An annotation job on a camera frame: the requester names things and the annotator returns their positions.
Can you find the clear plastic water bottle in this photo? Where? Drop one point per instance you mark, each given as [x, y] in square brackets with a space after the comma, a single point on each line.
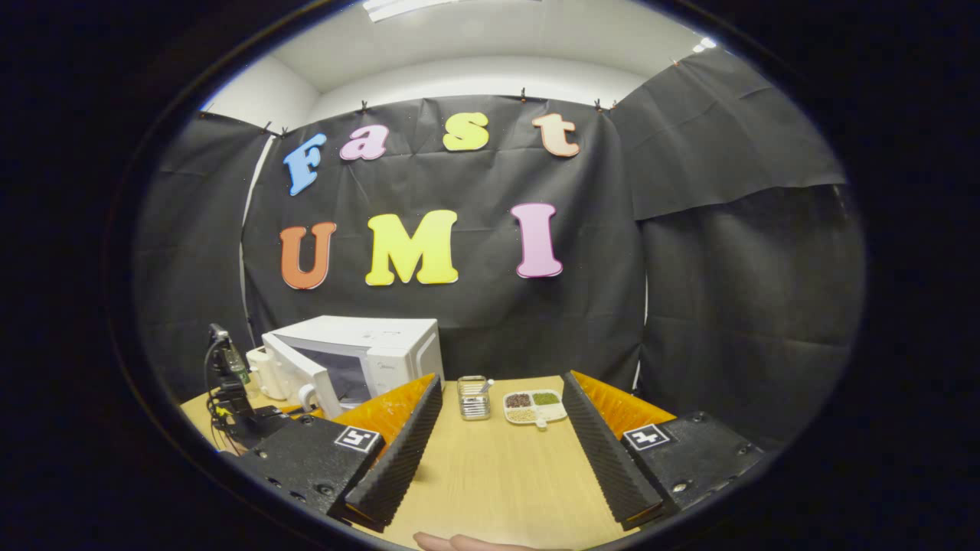
[240, 373]

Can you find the black backdrop cloth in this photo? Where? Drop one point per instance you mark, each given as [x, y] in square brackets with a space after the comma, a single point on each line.
[597, 268]

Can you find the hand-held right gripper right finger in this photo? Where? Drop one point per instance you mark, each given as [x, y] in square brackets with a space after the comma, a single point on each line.
[605, 459]

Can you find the white divided dish with grains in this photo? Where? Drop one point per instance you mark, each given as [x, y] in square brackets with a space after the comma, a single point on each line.
[534, 405]

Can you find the white microwave oven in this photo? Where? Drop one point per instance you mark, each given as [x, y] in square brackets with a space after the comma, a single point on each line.
[383, 344]

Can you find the ceiling light panel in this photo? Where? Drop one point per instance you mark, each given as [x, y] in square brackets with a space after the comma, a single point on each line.
[406, 8]

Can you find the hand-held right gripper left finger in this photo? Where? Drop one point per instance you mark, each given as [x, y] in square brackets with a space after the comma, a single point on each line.
[398, 467]

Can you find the white toaster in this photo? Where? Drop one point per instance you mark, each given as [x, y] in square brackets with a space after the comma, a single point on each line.
[268, 371]

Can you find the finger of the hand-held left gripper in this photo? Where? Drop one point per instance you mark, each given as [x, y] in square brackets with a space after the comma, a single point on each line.
[295, 412]

